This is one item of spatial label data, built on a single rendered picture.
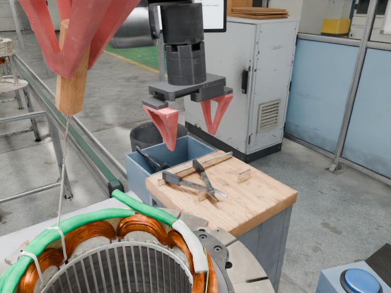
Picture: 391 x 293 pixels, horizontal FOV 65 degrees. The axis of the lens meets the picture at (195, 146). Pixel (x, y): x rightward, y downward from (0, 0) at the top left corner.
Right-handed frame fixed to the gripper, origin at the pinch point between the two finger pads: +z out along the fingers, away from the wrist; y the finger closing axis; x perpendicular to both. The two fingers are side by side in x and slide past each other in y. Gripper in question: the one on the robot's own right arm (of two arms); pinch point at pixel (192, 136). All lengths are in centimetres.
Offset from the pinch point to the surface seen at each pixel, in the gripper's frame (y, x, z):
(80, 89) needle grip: 20.3, 16.6, -15.2
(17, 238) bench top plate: 28, -46, 35
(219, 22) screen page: -60, -60, -11
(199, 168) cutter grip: -2.0, -1.4, 7.2
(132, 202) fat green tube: 15.2, 8.5, 0.7
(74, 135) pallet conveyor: -8, -108, 35
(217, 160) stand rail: -8.9, -4.5, 9.4
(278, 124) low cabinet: -188, -127, 89
